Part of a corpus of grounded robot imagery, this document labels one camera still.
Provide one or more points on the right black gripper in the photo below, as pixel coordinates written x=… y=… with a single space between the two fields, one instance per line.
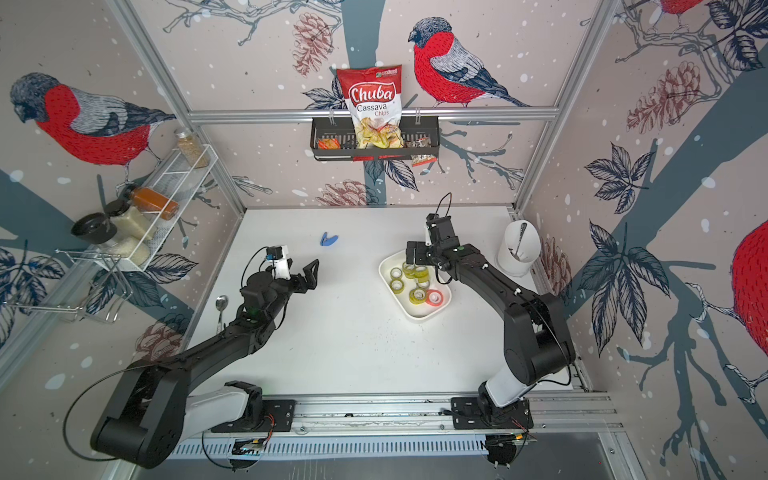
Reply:
x=418 y=251

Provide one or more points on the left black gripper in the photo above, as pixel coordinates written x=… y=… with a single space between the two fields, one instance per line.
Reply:
x=311 y=280

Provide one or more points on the red tape roll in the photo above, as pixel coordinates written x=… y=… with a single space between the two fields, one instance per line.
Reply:
x=434 y=298

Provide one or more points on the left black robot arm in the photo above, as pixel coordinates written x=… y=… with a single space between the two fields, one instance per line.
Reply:
x=154 y=405

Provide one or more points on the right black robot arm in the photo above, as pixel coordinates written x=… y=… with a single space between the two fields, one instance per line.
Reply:
x=536 y=339

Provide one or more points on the blue tape dispenser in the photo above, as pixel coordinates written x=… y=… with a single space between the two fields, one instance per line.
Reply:
x=328 y=240

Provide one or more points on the white plastic storage box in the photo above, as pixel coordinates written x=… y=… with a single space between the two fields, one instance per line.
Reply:
x=416 y=313

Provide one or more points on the spoon in holder cup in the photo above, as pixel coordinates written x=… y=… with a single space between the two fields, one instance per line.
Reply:
x=521 y=233

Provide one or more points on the white utensil holder cup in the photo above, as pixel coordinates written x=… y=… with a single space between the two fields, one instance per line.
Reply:
x=530 y=250

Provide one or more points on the metal spoon on table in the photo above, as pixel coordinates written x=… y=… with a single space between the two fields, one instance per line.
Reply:
x=221 y=303

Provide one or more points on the clear jar on rack top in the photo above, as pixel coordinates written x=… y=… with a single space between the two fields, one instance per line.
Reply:
x=192 y=148

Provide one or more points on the Chuba cassava chips bag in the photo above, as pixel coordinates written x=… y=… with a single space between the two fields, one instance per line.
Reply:
x=373 y=98

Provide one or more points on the orange sauce bottle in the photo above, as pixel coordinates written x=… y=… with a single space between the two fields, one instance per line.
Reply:
x=147 y=200

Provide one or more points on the black lid spice jar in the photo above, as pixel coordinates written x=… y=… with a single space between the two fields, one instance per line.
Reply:
x=98 y=230

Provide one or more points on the black wire wall basket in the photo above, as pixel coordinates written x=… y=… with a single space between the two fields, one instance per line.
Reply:
x=341 y=140

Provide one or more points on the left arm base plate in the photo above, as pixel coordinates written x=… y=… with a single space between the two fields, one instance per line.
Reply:
x=275 y=416

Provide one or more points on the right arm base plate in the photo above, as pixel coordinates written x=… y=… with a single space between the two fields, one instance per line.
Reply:
x=480 y=413

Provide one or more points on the white wire spice rack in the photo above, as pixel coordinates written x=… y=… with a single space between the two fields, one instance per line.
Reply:
x=146 y=215

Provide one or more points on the chrome wire holder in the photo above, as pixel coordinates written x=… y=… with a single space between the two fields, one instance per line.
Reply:
x=69 y=285

